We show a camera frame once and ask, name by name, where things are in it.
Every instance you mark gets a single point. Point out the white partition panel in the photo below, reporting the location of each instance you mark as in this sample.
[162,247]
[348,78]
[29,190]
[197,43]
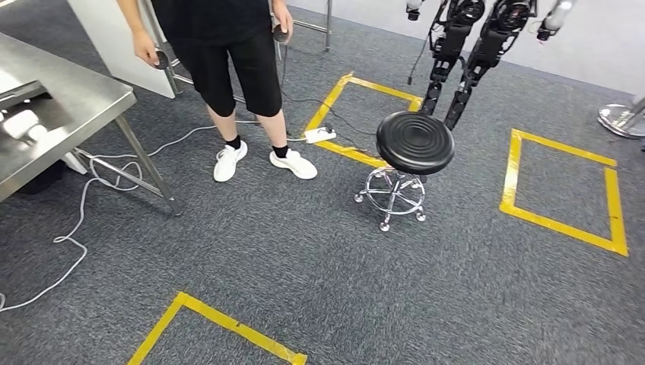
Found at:
[111,40]

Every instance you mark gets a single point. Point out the yellow floor tape square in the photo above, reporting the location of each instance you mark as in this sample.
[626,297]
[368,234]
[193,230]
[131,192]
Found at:
[511,171]
[227,322]
[327,100]

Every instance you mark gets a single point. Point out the stainless steel table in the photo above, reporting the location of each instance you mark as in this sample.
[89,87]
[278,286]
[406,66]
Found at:
[328,25]

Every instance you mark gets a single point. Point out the black seat chrome stool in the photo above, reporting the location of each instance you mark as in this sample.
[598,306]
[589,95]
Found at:
[415,143]

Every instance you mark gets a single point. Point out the stainless steel workbench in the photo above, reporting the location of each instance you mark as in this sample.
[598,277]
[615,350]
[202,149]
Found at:
[75,90]

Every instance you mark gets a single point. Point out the chrome stanchion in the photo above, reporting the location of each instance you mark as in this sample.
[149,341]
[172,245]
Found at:
[617,118]

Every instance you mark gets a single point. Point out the black power plug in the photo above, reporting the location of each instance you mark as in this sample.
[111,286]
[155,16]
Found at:
[328,129]

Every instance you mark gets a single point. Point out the white power strip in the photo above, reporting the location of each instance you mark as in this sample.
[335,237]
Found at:
[317,136]

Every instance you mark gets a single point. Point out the person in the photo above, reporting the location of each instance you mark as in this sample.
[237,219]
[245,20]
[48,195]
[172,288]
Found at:
[227,50]

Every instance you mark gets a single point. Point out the black round handheld controller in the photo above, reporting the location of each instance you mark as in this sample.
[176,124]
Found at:
[162,60]
[280,33]

